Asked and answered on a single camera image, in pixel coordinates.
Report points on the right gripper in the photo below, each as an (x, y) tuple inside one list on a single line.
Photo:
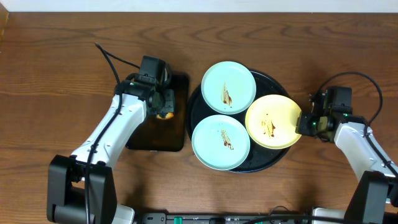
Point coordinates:
[(301, 127)]

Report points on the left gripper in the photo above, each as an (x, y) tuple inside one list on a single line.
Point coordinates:
[(168, 102)]

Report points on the orange green sponge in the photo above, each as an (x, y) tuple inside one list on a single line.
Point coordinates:
[(164, 116)]

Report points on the yellow plate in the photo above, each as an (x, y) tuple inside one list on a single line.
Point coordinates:
[(271, 121)]

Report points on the mint green plate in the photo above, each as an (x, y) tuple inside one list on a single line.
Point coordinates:
[(228, 87), (220, 142)]

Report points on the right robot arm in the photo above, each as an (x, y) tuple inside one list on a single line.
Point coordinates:
[(376, 173)]

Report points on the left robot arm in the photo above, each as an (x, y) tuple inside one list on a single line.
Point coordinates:
[(81, 186)]

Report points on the black rectangular tray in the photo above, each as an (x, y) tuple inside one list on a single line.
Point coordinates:
[(156, 134)]

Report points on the black round tray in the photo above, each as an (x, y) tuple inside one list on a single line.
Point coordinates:
[(259, 158)]

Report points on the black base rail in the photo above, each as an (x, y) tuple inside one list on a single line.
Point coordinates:
[(186, 218)]

